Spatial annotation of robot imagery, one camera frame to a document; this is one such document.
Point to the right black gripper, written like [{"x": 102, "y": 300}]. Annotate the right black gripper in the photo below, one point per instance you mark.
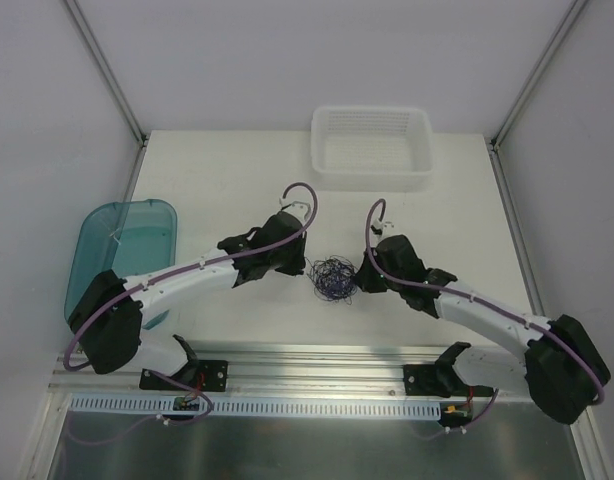
[{"x": 369, "y": 275}]

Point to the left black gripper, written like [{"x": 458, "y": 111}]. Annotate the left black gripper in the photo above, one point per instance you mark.
[{"x": 292, "y": 261}]

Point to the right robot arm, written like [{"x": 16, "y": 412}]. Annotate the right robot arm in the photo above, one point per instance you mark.
[{"x": 553, "y": 361}]

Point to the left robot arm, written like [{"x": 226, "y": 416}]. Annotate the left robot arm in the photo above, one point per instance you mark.
[{"x": 111, "y": 321}]

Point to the white perforated plastic basket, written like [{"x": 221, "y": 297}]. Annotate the white perforated plastic basket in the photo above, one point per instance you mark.
[{"x": 372, "y": 148}]

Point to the teal transparent plastic bin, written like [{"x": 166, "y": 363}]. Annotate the teal transparent plastic bin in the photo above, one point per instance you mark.
[{"x": 129, "y": 238}]

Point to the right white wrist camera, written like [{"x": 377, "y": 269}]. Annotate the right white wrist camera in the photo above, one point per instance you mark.
[{"x": 382, "y": 229}]

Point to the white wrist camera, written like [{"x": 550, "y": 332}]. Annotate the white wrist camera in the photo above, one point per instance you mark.
[
  {"x": 382, "y": 229},
  {"x": 299, "y": 209}
]

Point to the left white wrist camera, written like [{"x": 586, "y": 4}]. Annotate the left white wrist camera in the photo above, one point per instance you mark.
[{"x": 299, "y": 209}]

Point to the aluminium mounting rail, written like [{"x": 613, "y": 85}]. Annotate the aluminium mounting rail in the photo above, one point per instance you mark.
[{"x": 315, "y": 371}]

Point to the right aluminium frame post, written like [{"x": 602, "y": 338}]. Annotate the right aluminium frame post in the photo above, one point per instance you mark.
[{"x": 548, "y": 54}]

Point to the aluminium frame post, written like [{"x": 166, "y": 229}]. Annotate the aluminium frame post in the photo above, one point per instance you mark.
[
  {"x": 548, "y": 54},
  {"x": 93, "y": 47}
]

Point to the white slotted cable duct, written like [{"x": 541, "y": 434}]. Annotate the white slotted cable duct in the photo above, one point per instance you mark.
[{"x": 257, "y": 407}]

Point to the left aluminium frame post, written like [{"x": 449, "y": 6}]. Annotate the left aluminium frame post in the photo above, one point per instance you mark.
[{"x": 93, "y": 47}]

